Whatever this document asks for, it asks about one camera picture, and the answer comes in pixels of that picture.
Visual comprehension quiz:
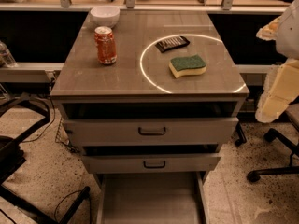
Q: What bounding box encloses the top drawer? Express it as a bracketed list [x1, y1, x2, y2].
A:
[64, 118, 238, 147]

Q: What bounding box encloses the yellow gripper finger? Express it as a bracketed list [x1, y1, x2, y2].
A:
[255, 59, 299, 123]
[256, 17, 280, 41]

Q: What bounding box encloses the green and yellow sponge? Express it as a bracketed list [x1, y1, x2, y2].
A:
[169, 55, 206, 78]

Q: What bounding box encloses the black snack bar wrapper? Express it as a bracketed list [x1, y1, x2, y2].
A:
[155, 36, 190, 53]

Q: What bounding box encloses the drawer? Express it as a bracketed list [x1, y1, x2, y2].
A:
[96, 172, 209, 224]
[64, 118, 238, 147]
[82, 153, 221, 174]

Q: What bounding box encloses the black office chair left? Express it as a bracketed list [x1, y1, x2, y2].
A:
[0, 93, 90, 224]

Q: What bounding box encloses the bottom drawer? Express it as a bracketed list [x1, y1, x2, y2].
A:
[96, 172, 209, 224]

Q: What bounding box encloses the black floor cable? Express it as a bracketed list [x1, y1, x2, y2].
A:
[21, 77, 78, 154]

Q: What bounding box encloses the office chair right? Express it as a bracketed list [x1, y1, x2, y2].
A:
[247, 103, 299, 183]

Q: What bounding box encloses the middle drawer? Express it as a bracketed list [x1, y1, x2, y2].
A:
[82, 153, 221, 174]

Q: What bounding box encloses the grey drawer cabinet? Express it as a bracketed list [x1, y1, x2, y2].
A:
[50, 9, 250, 224]

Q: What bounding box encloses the plastic water bottle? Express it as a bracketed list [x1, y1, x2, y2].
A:
[0, 41, 17, 67]

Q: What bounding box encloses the white bowl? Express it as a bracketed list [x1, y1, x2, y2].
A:
[90, 6, 121, 28]

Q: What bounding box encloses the orange soda can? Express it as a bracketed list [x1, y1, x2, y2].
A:
[94, 26, 117, 65]

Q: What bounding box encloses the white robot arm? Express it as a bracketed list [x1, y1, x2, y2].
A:
[255, 0, 299, 123]

